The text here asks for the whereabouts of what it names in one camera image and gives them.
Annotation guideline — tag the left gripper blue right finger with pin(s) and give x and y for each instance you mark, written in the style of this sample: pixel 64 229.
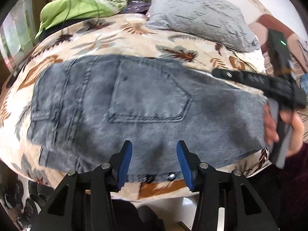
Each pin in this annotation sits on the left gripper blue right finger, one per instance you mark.
pixel 243 207

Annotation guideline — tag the person right hand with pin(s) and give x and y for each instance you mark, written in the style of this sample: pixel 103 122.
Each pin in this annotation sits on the person right hand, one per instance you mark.
pixel 291 120

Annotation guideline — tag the grey quilted pillow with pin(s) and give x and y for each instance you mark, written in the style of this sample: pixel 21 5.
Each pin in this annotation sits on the grey quilted pillow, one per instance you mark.
pixel 214 20

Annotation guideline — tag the striped floral sofa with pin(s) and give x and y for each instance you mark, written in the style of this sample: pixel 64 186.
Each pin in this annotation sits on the striped floral sofa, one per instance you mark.
pixel 297 47

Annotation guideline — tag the purple patterned cloth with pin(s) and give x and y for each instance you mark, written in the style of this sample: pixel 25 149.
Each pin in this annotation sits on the purple patterned cloth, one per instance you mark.
pixel 136 7

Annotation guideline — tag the grey denim jeans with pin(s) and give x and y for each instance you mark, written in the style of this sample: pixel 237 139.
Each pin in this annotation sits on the grey denim jeans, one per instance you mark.
pixel 84 109

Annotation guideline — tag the leaf pattern bed blanket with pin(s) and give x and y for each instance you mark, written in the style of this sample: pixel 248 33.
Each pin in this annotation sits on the leaf pattern bed blanket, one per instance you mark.
pixel 125 34

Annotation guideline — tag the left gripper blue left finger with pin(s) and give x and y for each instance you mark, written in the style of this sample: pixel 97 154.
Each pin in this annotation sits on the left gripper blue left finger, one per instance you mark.
pixel 83 201

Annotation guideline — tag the green patterned quilt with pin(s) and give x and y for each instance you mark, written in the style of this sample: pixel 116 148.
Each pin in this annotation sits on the green patterned quilt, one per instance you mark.
pixel 58 11

